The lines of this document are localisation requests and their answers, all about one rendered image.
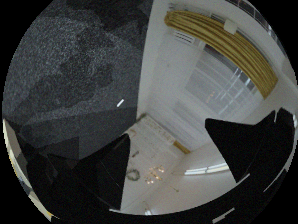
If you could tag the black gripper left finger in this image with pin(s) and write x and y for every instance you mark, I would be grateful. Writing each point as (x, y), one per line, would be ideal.
(102, 172)

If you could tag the cream flat panel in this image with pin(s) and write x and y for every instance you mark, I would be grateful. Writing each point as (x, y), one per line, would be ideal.
(19, 164)

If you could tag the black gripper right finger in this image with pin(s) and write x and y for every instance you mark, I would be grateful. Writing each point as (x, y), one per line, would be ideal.
(238, 143)

